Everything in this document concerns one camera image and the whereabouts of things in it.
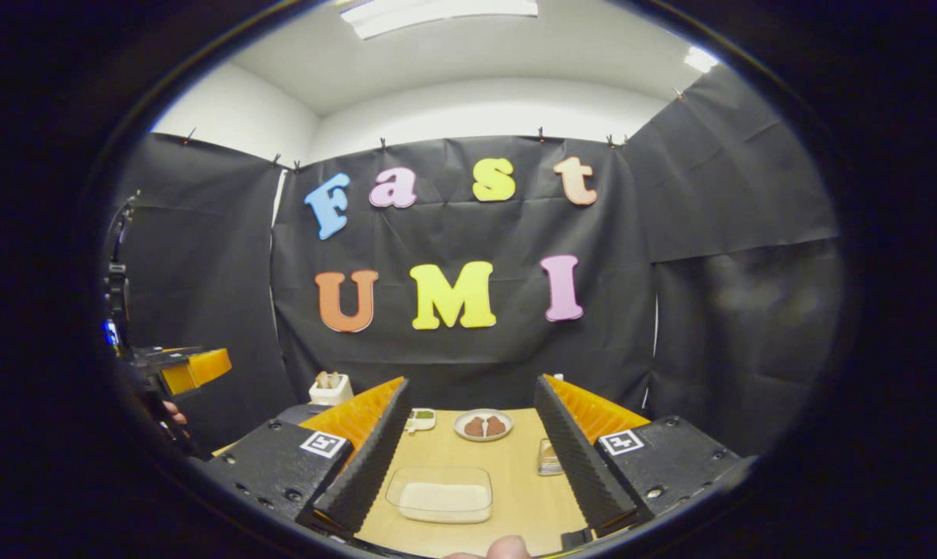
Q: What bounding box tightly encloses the white rice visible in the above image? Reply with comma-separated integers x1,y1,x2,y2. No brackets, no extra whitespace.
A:
400,483,491,523

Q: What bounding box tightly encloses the black backdrop cloth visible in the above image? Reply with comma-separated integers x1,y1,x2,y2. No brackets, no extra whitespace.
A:
107,66,842,459

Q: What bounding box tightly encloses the white round plate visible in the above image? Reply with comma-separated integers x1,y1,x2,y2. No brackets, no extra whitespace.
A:
453,408,514,443

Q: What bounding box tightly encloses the clear glass tray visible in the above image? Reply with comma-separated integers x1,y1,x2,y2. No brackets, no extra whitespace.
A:
385,466,494,524

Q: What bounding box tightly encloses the large ceiling light panel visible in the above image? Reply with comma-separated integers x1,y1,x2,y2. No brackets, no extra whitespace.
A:
340,0,539,40

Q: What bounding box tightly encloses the metal wire chopstick holder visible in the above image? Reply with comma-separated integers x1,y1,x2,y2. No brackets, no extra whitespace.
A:
536,437,566,477

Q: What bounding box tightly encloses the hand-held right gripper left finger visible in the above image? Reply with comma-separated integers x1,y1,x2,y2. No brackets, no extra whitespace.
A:
204,377,411,536

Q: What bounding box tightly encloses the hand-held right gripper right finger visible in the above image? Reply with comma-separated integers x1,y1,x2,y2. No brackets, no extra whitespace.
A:
534,373,756,536

